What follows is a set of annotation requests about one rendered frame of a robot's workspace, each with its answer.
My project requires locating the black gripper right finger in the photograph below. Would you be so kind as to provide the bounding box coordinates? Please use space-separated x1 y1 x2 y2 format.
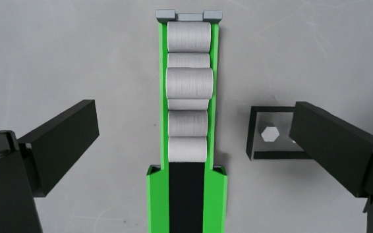
289 101 373 233

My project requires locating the black flat strip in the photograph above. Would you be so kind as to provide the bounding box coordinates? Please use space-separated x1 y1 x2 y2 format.
169 162 205 233

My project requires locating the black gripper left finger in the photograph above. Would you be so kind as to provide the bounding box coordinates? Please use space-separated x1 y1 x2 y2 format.
0 99 100 233

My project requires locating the grey shallow tray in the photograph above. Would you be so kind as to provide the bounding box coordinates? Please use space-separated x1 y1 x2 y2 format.
246 107 315 162

